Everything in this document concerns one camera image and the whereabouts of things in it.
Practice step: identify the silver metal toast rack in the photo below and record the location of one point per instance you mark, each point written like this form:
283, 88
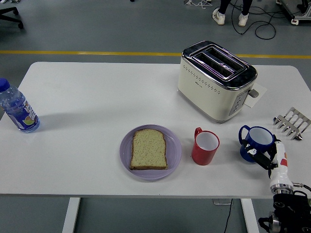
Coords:
297, 121

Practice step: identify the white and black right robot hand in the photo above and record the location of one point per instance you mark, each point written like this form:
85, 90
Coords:
280, 174

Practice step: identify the purple round plate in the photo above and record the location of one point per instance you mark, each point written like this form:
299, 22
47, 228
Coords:
173, 150

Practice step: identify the cream and chrome toaster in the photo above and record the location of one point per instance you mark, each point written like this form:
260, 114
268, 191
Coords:
206, 97

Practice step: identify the yellow floor tape line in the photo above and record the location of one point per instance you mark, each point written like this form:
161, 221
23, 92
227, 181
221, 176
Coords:
97, 52

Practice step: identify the black office chair base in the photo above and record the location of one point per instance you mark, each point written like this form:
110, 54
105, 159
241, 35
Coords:
11, 12

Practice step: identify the white table leg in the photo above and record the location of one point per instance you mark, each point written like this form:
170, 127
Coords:
249, 211
71, 216

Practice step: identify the grey equipment cart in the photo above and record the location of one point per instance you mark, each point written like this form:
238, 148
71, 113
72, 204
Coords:
300, 15

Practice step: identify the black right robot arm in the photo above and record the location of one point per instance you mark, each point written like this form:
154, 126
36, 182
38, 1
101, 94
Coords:
289, 211

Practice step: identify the blue enamel mug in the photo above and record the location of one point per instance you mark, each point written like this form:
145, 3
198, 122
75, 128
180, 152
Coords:
256, 143

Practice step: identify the white paper sheet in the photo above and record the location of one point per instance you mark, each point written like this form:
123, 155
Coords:
260, 95

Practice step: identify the slice of toast bread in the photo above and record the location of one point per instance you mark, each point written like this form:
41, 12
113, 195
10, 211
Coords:
148, 150

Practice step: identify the clear bottle with blue cap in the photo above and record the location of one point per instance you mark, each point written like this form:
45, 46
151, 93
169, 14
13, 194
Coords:
20, 111

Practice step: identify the grey under-table bracket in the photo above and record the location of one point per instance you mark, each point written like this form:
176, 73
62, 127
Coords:
219, 202

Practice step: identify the red enamel mug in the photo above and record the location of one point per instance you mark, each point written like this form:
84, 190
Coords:
202, 156

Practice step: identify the person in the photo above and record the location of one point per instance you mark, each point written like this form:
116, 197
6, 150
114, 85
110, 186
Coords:
219, 17

